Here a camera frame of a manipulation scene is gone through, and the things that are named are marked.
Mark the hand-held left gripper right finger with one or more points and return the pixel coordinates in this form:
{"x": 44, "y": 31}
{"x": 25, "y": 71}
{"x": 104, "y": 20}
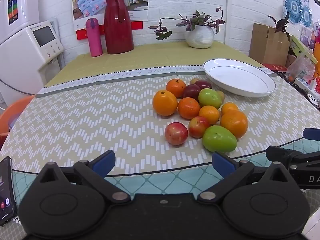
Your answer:
{"x": 223, "y": 163}

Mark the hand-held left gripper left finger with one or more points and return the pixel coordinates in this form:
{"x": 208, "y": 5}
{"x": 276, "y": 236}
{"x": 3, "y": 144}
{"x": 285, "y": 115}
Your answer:
{"x": 103, "y": 161}

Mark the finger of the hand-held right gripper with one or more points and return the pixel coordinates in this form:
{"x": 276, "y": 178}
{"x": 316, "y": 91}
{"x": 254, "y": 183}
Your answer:
{"x": 280, "y": 153}
{"x": 312, "y": 133}

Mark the green mango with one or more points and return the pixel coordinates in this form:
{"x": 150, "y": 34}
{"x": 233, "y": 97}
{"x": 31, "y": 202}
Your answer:
{"x": 219, "y": 139}
{"x": 210, "y": 98}

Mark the large orange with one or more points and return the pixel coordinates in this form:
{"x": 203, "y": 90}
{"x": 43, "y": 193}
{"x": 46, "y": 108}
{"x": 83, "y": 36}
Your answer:
{"x": 234, "y": 124}
{"x": 165, "y": 103}

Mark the red yellow plum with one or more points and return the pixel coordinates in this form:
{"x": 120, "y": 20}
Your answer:
{"x": 176, "y": 133}
{"x": 198, "y": 126}

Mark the small brown pear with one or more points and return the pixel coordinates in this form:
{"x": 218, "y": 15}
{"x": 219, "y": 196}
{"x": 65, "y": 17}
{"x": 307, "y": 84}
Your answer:
{"x": 221, "y": 95}
{"x": 194, "y": 81}

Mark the dark red plum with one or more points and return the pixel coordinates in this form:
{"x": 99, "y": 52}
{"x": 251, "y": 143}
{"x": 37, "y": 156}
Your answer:
{"x": 191, "y": 91}
{"x": 203, "y": 84}

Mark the white plate with thin rim line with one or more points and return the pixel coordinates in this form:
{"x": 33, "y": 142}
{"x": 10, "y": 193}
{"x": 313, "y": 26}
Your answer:
{"x": 237, "y": 78}

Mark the white power strip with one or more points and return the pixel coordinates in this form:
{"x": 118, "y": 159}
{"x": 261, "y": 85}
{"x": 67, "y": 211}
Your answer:
{"x": 307, "y": 87}

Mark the zigzag patterned tablecloth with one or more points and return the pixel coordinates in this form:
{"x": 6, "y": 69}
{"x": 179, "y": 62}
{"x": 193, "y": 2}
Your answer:
{"x": 100, "y": 110}

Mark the teal diamond patterned cloth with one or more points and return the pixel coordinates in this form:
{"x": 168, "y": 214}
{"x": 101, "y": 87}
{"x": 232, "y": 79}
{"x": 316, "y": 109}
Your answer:
{"x": 155, "y": 182}

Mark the clear plastic bag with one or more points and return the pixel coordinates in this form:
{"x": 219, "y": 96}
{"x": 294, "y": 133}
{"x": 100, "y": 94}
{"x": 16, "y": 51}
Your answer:
{"x": 300, "y": 67}

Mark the red packet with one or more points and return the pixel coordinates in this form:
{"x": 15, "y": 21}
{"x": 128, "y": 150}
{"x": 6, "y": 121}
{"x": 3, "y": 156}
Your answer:
{"x": 275, "y": 67}

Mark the green box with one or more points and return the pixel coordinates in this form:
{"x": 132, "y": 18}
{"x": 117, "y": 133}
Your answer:
{"x": 300, "y": 46}

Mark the large cardboard box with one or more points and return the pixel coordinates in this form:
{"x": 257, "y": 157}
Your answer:
{"x": 265, "y": 43}

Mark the black smartphone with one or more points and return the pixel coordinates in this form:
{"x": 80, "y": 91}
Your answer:
{"x": 5, "y": 190}

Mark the orange chair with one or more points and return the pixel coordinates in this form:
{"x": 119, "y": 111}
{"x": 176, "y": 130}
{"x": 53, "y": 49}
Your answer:
{"x": 12, "y": 112}

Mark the dark purple leafy plant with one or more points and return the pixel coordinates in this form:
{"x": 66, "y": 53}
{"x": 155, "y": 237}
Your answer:
{"x": 282, "y": 25}

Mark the pink bottle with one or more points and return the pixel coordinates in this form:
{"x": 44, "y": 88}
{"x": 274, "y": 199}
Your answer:
{"x": 94, "y": 38}

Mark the white water dispenser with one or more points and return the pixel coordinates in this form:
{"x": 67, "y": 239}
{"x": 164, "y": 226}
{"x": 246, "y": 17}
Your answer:
{"x": 22, "y": 62}

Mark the purple plant in white pot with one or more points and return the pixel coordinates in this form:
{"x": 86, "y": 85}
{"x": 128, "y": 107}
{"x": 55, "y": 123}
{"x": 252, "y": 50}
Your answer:
{"x": 200, "y": 36}

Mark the red thermos jug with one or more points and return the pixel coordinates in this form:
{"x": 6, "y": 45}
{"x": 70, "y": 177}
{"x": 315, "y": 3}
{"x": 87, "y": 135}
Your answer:
{"x": 118, "y": 25}

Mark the medium blue patterned wall fan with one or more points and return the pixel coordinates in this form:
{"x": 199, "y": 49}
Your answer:
{"x": 307, "y": 17}

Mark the large blue patterned wall fan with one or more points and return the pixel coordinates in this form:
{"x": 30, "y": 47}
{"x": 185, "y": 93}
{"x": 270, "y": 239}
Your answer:
{"x": 293, "y": 6}

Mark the white wall water purifier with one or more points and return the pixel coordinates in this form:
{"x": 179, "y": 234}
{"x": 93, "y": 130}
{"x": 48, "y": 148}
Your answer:
{"x": 17, "y": 2}

